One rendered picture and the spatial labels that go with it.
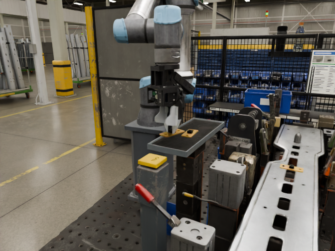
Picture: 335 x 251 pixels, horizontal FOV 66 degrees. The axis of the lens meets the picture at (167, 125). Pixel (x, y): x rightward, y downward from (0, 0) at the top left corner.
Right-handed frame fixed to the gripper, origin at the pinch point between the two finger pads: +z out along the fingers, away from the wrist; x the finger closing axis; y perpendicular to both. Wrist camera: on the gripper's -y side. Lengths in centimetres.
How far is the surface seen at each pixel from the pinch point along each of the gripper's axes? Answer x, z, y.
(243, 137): 4.0, 12.0, -39.3
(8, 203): -210, 120, 11
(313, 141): 20, 21, -83
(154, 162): 6.9, 5.1, 14.0
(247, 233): 29.5, 21.1, 2.9
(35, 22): -674, -89, -200
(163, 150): 1.7, 5.4, 5.5
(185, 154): 8.6, 5.3, 3.5
